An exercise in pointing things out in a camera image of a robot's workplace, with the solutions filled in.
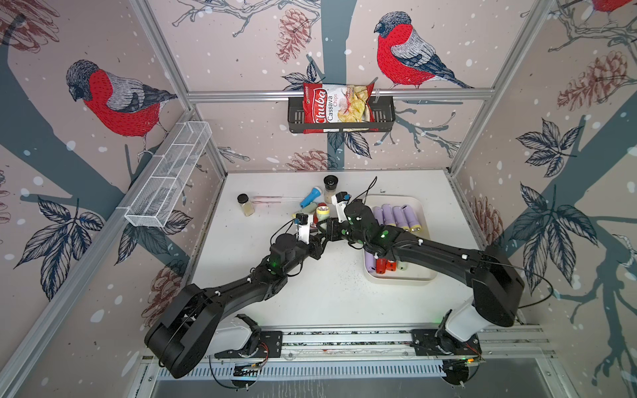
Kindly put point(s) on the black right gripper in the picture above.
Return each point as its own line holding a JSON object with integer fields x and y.
{"x": 331, "y": 227}

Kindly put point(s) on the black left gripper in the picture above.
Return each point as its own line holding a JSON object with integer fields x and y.
{"x": 315, "y": 247}

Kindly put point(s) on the small purple flashlight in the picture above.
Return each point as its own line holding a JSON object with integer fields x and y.
{"x": 378, "y": 213}

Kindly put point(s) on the short purple flashlight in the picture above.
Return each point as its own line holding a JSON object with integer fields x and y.
{"x": 388, "y": 215}

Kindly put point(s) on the medium green flashlight yellow rim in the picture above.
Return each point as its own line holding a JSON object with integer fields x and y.
{"x": 310, "y": 209}

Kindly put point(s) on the large purple flashlight yellow rim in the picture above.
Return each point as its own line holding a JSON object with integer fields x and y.
{"x": 370, "y": 262}

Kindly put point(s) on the purple flashlight with yellow button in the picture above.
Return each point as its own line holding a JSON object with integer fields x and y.
{"x": 411, "y": 218}

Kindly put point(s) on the large pale green flashlight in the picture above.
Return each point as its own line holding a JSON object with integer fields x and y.
{"x": 402, "y": 265}

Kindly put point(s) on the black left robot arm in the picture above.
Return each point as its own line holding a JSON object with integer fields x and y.
{"x": 181, "y": 336}

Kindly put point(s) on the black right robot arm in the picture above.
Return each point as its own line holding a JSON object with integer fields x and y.
{"x": 497, "y": 287}

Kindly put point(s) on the cream plastic storage tray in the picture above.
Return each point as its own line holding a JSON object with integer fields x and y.
{"x": 414, "y": 275}

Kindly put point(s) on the glass spice grinder black cap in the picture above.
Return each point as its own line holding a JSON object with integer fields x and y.
{"x": 330, "y": 183}

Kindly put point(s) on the small glass jar black lid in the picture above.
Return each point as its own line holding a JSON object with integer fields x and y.
{"x": 246, "y": 205}

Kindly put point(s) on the red cassava chips bag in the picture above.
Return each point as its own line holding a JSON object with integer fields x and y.
{"x": 337, "y": 104}

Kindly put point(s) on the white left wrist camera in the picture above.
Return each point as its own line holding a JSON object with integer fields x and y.
{"x": 303, "y": 223}

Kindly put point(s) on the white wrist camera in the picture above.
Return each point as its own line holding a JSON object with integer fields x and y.
{"x": 303, "y": 223}
{"x": 340, "y": 201}

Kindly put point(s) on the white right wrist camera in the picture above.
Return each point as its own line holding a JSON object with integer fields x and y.
{"x": 340, "y": 201}

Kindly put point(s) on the black wall basket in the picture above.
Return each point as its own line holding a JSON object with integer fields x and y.
{"x": 375, "y": 116}

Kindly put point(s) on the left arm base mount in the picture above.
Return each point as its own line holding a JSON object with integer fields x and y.
{"x": 243, "y": 337}

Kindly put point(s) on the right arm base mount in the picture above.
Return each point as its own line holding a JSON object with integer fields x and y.
{"x": 435, "y": 342}

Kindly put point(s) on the white wire mesh shelf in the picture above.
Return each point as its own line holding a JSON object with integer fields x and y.
{"x": 162, "y": 190}

